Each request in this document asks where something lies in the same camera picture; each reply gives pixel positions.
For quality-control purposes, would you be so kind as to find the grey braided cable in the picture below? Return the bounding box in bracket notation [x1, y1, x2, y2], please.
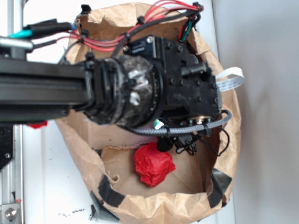
[125, 109, 233, 136]

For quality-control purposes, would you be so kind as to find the teal black connector cable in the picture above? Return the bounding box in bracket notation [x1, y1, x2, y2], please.
[8, 20, 77, 40]

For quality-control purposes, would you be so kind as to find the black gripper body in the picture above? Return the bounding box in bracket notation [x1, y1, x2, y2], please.
[125, 36, 222, 122]

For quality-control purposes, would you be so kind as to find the silver corner bracket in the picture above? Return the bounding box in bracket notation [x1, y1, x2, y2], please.
[0, 203, 21, 224]

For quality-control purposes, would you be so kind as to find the brown paper bag bin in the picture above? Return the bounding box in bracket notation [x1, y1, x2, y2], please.
[52, 2, 242, 224]

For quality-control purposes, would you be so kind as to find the aluminium frame rail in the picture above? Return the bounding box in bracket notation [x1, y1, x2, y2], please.
[0, 0, 24, 224]

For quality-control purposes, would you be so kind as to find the red wire bundle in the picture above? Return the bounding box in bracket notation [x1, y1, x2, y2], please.
[57, 0, 205, 52]

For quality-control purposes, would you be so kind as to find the white flat ribbon cable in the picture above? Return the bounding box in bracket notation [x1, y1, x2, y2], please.
[215, 67, 245, 91]

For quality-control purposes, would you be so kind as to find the red crumpled paper ball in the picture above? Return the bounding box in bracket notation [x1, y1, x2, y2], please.
[133, 142, 176, 188]

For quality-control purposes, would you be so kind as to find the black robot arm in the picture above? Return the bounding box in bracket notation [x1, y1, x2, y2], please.
[0, 35, 222, 127]

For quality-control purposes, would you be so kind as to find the black metal bracket plate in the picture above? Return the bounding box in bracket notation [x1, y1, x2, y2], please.
[0, 125, 14, 171]

